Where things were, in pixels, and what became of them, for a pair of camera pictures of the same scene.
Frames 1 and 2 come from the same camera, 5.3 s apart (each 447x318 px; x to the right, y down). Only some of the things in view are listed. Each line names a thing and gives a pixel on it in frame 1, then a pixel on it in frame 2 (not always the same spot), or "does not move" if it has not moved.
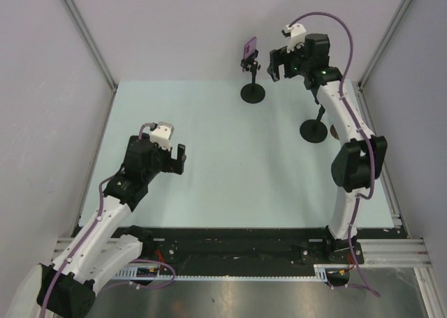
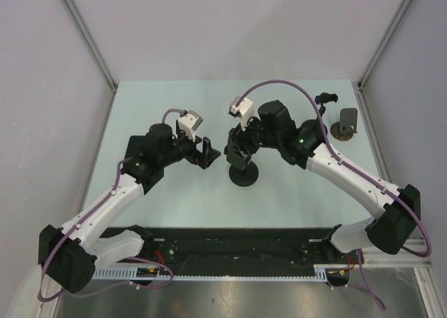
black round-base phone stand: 314,131 does not move
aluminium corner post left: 89,39 does not move
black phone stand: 252,93 -> 242,171
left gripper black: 172,165 -> 204,159
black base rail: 234,246 does not move
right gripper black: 281,56 -> 239,135
